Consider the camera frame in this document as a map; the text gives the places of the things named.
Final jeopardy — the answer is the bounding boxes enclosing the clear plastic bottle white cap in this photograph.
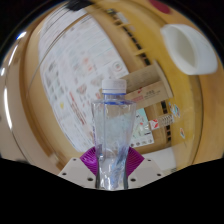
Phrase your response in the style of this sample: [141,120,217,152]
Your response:
[91,78,138,191]

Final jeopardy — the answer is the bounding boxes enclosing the wall poster with diagrams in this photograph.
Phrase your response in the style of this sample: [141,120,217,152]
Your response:
[38,4,111,68]

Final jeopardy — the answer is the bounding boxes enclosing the small bottle with red label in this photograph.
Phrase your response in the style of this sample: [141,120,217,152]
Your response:
[148,113,175,131]

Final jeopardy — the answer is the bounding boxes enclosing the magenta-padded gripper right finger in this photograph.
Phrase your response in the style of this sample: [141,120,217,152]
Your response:
[126,147,167,190]

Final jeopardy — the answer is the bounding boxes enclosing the wall poster with teal map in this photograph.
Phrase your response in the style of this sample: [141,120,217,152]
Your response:
[39,39,156,153]

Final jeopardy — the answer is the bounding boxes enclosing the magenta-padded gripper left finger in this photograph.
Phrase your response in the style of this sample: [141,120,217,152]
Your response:
[58,147,98,189]

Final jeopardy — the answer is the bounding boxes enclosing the flat round red coaster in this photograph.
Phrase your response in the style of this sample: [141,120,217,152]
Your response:
[148,0,173,14]

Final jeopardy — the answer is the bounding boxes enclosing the white ceramic mug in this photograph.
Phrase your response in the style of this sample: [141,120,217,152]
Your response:
[160,23,218,76]

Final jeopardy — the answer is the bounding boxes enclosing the brown cardboard box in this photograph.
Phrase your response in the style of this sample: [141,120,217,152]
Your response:
[119,59,174,111]

